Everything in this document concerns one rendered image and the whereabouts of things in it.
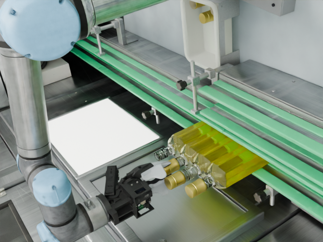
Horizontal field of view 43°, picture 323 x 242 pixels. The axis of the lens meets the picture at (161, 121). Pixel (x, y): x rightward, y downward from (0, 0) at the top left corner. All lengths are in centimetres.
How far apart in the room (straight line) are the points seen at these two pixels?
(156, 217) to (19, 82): 52
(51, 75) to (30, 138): 112
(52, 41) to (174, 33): 95
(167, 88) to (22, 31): 79
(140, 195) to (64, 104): 95
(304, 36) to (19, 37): 72
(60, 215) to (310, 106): 63
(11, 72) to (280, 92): 65
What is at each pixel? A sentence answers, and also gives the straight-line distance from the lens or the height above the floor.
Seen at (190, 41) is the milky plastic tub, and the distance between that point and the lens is 139.
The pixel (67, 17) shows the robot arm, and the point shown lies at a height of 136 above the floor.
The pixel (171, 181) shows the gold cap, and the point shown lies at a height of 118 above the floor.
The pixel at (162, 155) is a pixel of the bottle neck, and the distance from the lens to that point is 114.
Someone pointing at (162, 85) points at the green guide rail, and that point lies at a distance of 142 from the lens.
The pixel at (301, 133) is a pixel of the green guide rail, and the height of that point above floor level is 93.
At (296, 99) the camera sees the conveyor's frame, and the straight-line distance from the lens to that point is 107.
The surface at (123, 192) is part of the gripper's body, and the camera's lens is 103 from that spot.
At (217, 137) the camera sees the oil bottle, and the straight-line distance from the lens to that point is 115.
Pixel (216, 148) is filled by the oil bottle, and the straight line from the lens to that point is 111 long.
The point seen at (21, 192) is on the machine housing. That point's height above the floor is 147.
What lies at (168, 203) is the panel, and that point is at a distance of 118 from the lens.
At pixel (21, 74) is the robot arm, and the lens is 88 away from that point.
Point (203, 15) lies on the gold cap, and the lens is 131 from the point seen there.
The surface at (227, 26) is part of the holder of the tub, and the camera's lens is 126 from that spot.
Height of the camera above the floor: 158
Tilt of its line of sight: 25 degrees down
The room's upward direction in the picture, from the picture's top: 114 degrees counter-clockwise
